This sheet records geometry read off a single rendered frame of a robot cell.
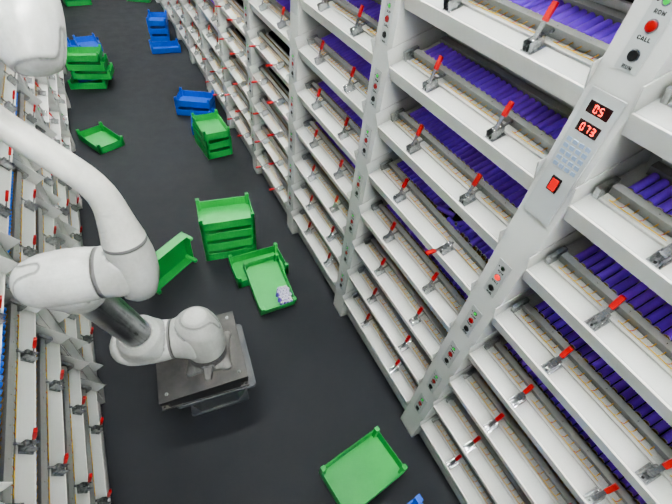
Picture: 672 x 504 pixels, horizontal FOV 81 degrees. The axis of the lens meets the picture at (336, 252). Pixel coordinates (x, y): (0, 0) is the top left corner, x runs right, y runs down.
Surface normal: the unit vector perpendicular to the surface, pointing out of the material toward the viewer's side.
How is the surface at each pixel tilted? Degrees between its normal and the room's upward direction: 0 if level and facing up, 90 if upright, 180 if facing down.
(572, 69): 20
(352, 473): 0
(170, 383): 4
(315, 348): 0
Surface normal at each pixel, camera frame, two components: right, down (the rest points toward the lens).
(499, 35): -0.22, -0.55
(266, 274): 0.23, -0.46
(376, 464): 0.10, -0.69
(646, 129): -0.87, 0.48
